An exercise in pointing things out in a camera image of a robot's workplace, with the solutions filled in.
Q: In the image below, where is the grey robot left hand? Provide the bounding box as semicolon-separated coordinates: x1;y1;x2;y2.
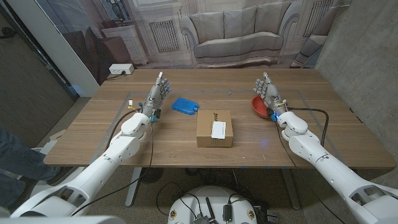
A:
140;71;172;123

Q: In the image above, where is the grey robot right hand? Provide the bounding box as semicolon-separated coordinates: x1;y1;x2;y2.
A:
253;72;289;122

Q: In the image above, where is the white card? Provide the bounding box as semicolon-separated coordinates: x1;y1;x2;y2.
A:
211;121;227;140

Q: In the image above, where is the red bowl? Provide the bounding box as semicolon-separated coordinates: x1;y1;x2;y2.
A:
251;95;272;119

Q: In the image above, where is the brown cardboard box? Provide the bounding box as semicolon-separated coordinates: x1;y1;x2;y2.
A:
196;109;234;148

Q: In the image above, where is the blue pouch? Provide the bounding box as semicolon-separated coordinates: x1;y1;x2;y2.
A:
171;96;200;116

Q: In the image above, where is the white power strip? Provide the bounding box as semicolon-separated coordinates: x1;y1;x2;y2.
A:
108;63;135;75

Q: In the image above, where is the printed sofa room backdrop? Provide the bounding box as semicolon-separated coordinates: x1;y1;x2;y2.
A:
35;0;352;85

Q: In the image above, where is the black round floor fan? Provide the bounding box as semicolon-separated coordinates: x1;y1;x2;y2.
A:
140;167;164;184

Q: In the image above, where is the white table leg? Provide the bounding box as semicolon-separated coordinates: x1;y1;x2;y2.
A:
124;167;143;207

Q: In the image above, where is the white robot torso base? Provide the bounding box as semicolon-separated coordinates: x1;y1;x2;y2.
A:
167;185;258;224

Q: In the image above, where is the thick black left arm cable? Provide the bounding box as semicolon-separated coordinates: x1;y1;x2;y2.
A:
104;107;141;151

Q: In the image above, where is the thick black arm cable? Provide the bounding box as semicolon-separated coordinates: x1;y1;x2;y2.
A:
286;106;330;146
104;107;141;151

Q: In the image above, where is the black power strip cable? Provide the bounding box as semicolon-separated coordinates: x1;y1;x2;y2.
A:
105;70;127;81

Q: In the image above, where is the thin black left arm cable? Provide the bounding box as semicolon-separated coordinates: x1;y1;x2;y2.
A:
70;121;155;216

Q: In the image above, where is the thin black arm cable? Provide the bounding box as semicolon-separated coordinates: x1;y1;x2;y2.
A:
70;121;155;216
274;120;346;224

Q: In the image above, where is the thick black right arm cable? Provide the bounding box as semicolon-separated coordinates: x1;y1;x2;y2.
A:
286;106;330;146

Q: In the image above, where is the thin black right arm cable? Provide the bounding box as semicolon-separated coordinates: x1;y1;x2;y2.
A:
274;120;346;224

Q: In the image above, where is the black door handle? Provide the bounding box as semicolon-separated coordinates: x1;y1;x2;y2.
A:
0;27;18;40

